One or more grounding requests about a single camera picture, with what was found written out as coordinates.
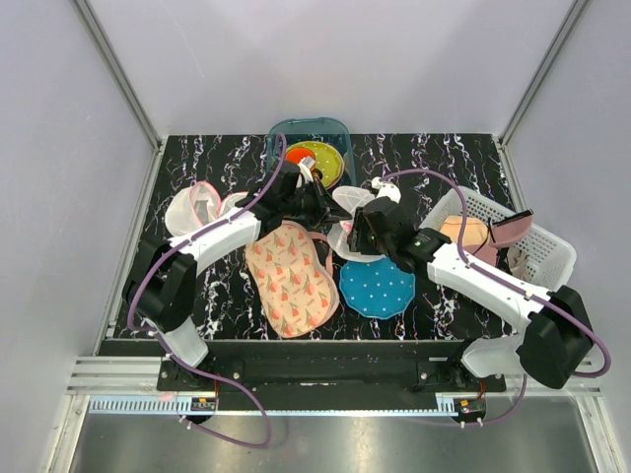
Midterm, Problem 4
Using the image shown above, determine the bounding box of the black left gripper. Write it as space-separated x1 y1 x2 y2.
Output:
280 177 351 229

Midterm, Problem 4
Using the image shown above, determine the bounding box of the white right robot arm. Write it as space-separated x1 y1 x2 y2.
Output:
347 197 594 391

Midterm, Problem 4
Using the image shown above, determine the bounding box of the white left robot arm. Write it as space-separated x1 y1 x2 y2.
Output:
122 162 351 390

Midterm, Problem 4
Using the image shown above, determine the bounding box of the floral pink laundry bag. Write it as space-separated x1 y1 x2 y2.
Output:
245 221 339 338

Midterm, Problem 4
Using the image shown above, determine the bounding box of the yellow dotted plate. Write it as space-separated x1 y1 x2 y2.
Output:
288 141 345 190

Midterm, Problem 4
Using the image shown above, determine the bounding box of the orange cup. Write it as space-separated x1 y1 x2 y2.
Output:
285 147 316 169

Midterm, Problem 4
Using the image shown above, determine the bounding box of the blue dotted plate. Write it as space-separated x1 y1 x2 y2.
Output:
338 257 416 320

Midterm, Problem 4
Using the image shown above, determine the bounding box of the teal transparent bin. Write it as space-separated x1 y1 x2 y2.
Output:
265 117 357 190

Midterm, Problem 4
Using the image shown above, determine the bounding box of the white plastic basket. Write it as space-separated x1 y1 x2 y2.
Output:
421 186 577 291

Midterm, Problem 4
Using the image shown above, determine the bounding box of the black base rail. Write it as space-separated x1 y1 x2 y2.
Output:
156 339 508 413

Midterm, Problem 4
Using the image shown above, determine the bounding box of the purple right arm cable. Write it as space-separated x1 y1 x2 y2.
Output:
382 169 612 428

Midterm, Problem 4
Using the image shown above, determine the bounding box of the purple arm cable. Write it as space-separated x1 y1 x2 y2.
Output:
127 132 288 448
382 169 612 428

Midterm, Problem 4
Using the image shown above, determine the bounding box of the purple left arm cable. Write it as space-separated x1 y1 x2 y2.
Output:
127 132 288 448

